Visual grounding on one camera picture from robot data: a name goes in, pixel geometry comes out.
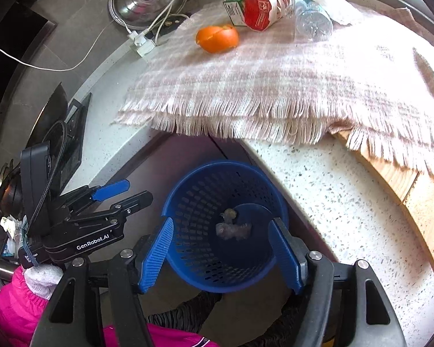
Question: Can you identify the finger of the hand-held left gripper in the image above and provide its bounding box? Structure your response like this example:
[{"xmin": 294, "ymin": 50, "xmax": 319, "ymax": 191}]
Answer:
[
  {"xmin": 60, "ymin": 180, "xmax": 131, "ymax": 210},
  {"xmin": 63, "ymin": 191, "xmax": 154, "ymax": 226}
]

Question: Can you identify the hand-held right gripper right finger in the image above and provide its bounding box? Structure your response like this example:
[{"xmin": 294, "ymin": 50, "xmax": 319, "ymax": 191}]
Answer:
[{"xmin": 268, "ymin": 218, "xmax": 407, "ymax": 347}]

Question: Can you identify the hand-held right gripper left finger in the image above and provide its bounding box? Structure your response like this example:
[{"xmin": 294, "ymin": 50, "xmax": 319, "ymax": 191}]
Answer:
[{"xmin": 31, "ymin": 217, "xmax": 174, "ymax": 347}]

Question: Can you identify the blue plastic basket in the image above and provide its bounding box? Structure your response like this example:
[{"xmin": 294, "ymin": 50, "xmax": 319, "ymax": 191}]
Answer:
[{"xmin": 161, "ymin": 160, "xmax": 290, "ymax": 293}]

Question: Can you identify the green drink carton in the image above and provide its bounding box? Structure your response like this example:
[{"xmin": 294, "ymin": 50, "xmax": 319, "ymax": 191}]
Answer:
[{"xmin": 222, "ymin": 0, "xmax": 248, "ymax": 27}]

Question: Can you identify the red and white carton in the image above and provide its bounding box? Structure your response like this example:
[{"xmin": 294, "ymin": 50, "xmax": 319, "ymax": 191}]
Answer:
[{"xmin": 243, "ymin": 0, "xmax": 296, "ymax": 32}]

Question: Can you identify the clear plastic bottle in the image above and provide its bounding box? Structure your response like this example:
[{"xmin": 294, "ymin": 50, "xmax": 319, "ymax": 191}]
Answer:
[{"xmin": 293, "ymin": 0, "xmax": 334, "ymax": 40}]

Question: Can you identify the person's left forearm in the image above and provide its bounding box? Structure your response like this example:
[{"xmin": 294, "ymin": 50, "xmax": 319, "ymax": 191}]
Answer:
[{"xmin": 0, "ymin": 265, "xmax": 53, "ymax": 347}]

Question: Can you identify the person's left hand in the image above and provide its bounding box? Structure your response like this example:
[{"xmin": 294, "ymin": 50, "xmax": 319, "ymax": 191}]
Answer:
[{"xmin": 23, "ymin": 264, "xmax": 64, "ymax": 299}]

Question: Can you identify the crumpled clear plastic wrapper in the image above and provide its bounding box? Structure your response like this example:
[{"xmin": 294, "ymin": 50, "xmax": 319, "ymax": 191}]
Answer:
[{"xmin": 215, "ymin": 220, "xmax": 253, "ymax": 242}]

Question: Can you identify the person's pink jacket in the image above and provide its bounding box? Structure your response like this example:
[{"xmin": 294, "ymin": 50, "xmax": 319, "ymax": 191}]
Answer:
[{"xmin": 103, "ymin": 322, "xmax": 223, "ymax": 347}]

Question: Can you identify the wooden cutting board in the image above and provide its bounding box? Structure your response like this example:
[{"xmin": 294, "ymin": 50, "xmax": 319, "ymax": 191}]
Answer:
[{"xmin": 336, "ymin": 130, "xmax": 434, "ymax": 273}]

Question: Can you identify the pink plaid fringed cloth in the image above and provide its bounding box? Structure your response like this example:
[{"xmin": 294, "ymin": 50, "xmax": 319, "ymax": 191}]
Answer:
[{"xmin": 110, "ymin": 0, "xmax": 434, "ymax": 185}]

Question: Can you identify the black braided cable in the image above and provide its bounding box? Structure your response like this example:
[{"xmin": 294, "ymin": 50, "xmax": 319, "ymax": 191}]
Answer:
[{"xmin": 25, "ymin": 120, "xmax": 69, "ymax": 230}]

